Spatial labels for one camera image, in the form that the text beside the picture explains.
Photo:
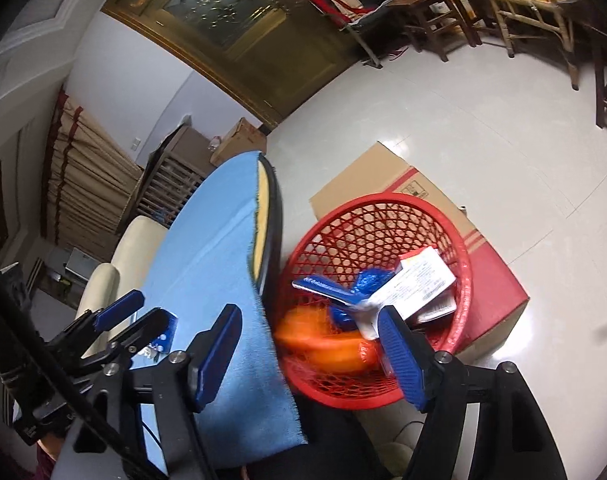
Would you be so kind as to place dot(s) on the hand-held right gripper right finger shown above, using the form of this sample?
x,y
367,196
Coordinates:
x,y
403,360

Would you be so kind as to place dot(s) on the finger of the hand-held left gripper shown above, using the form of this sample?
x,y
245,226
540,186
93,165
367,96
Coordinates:
x,y
123,305
143,327

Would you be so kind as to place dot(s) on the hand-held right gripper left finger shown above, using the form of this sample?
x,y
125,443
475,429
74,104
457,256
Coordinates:
x,y
216,355

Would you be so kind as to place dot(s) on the orange printed carton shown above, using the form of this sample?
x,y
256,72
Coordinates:
x,y
328,345

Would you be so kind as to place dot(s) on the white printed carton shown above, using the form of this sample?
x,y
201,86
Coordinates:
x,y
418,285

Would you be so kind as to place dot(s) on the white and blue box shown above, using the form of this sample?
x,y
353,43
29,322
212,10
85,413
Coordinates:
x,y
328,290

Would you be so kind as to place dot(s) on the red plastic mesh basket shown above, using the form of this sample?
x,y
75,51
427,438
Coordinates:
x,y
363,230

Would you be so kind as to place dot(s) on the cream padded chair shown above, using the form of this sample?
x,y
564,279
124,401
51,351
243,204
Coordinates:
x,y
138,245
101,287

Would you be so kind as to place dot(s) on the white appliance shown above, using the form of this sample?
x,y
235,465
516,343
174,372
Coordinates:
x,y
81,261

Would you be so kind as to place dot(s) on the blue tablecloth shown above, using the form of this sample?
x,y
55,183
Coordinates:
x,y
208,260

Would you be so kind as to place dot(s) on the person's dark pants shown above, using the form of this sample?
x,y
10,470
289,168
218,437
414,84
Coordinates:
x,y
333,445

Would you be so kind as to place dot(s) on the beige curtain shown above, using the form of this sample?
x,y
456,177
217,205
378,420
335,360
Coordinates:
x,y
88,175

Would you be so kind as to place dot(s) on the round dark-edged table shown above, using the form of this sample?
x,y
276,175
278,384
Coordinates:
x,y
271,225

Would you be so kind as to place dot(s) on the brown and red cardboard box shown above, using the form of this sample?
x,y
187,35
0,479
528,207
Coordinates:
x,y
378,170

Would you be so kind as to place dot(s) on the small cardboard box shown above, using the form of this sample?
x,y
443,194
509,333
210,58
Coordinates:
x,y
241,140

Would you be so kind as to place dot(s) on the wooden double glass door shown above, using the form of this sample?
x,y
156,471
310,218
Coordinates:
x,y
223,20

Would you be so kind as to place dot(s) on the metal chair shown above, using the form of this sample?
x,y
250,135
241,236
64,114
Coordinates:
x,y
368,30

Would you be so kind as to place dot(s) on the dark wooden stool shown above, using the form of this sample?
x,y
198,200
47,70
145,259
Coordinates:
x,y
428,5

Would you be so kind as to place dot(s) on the light wicker armchair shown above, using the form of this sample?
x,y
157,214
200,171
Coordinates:
x,y
528,15

